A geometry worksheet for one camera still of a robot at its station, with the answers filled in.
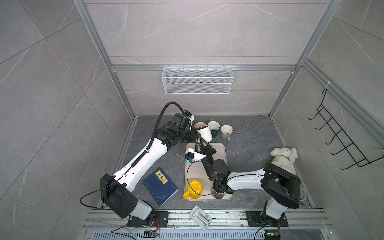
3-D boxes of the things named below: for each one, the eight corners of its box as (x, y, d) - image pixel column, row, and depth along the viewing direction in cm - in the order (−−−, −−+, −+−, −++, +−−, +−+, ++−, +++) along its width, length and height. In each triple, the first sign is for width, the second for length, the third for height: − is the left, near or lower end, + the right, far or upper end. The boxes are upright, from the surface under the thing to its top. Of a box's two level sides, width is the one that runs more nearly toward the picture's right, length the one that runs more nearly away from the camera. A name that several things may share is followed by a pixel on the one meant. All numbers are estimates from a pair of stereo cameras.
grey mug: (215, 140, 107) (217, 132, 99) (221, 131, 112) (223, 122, 104) (226, 145, 104) (229, 137, 96) (232, 136, 110) (235, 127, 102)
